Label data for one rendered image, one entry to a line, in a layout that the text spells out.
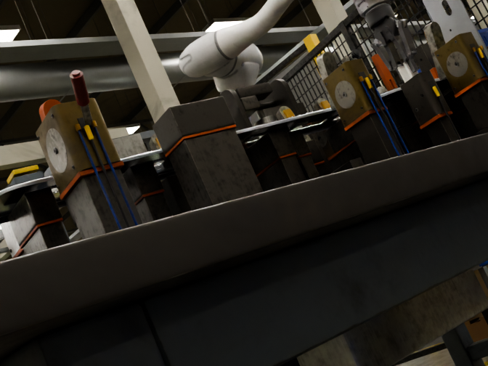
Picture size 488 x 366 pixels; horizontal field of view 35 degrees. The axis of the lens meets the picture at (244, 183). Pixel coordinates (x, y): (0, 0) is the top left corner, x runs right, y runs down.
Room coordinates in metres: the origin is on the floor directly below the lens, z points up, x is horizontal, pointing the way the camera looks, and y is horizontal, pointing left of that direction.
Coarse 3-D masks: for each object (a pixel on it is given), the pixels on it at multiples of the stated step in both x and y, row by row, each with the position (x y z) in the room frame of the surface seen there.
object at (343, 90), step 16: (352, 64) 1.56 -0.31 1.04; (336, 80) 1.58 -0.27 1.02; (352, 80) 1.55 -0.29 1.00; (368, 80) 1.56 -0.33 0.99; (336, 96) 1.60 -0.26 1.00; (352, 96) 1.56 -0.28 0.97; (368, 96) 1.55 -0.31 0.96; (352, 112) 1.58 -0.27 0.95; (368, 112) 1.55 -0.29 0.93; (352, 128) 1.61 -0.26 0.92; (368, 128) 1.57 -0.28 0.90; (384, 128) 1.55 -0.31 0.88; (368, 144) 1.59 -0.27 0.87; (384, 144) 1.56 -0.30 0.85; (368, 160) 1.61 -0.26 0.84
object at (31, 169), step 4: (20, 168) 1.65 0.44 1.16; (24, 168) 1.66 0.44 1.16; (28, 168) 1.66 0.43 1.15; (32, 168) 1.67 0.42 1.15; (36, 168) 1.67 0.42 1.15; (12, 172) 1.64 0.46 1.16; (16, 172) 1.64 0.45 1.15; (20, 172) 1.65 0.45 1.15; (24, 172) 1.66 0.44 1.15; (28, 172) 1.67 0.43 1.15; (32, 172) 1.68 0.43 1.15; (12, 176) 1.65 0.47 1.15; (16, 176) 1.66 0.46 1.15; (8, 180) 1.68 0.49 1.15
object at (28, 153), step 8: (120, 128) 8.79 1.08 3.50; (112, 136) 8.68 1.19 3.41; (120, 136) 8.76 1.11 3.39; (16, 144) 7.82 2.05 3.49; (24, 144) 7.89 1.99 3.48; (32, 144) 7.95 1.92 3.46; (0, 152) 7.67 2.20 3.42; (8, 152) 7.73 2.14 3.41; (16, 152) 7.79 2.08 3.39; (24, 152) 7.86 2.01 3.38; (32, 152) 7.92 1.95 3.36; (40, 152) 7.99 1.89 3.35; (0, 160) 7.65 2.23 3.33; (8, 160) 7.71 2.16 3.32; (16, 160) 7.77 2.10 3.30; (24, 160) 7.83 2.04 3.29; (32, 160) 7.92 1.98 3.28; (40, 160) 8.03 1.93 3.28; (0, 168) 7.72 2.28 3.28; (8, 168) 7.83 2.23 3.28; (0, 248) 11.15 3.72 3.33; (8, 248) 11.23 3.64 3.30; (0, 256) 11.54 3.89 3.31; (8, 256) 11.65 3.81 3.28
